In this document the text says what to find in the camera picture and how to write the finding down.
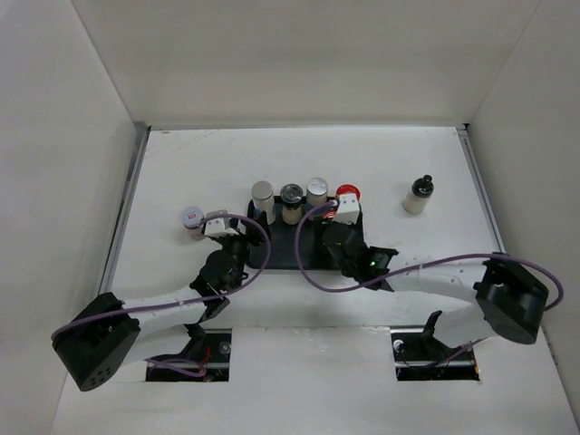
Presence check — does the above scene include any clear lid pepper shaker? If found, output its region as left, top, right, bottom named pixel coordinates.
left=280, top=183, right=304, bottom=226

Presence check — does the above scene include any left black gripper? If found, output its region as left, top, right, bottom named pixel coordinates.
left=217, top=210, right=268, bottom=291

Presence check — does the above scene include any white lid small spice jar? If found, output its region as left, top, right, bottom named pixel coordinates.
left=180, top=206, right=205, bottom=241

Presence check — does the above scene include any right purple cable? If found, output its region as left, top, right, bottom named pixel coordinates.
left=295, top=202, right=565, bottom=363

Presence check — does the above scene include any white cap blue label bottle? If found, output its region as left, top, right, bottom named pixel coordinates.
left=305, top=177, right=328, bottom=211

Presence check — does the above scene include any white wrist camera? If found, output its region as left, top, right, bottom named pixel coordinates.
left=333, top=193, right=361, bottom=226
left=203, top=209, right=238, bottom=238

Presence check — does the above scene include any black plastic tray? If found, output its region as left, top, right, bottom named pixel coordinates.
left=246, top=196, right=364, bottom=272

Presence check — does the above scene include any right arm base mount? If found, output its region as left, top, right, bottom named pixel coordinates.
left=390, top=310, right=479, bottom=382

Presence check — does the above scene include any red lid sauce jar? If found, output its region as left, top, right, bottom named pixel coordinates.
left=335, top=184, right=361, bottom=201

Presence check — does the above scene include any silver lid salt jar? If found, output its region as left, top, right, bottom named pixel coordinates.
left=251, top=180, right=276, bottom=226

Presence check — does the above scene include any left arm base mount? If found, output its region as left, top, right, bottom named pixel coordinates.
left=145, top=324, right=232, bottom=382

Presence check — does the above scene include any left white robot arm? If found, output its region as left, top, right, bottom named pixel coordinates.
left=52, top=208, right=271, bottom=392

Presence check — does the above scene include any purple cable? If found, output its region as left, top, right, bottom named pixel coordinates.
left=50, top=212, right=273, bottom=345
left=295, top=202, right=565, bottom=363

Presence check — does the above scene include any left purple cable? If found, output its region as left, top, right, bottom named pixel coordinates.
left=50, top=212, right=273, bottom=345

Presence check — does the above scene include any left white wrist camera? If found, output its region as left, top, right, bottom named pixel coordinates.
left=203, top=209, right=238, bottom=238

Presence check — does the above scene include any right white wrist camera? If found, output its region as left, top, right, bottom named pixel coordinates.
left=333, top=193, right=361, bottom=226

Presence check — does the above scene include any black cap small bottle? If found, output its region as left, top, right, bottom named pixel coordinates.
left=402, top=174, right=434, bottom=215

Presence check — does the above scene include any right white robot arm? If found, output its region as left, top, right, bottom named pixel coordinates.
left=322, top=223, right=548, bottom=359

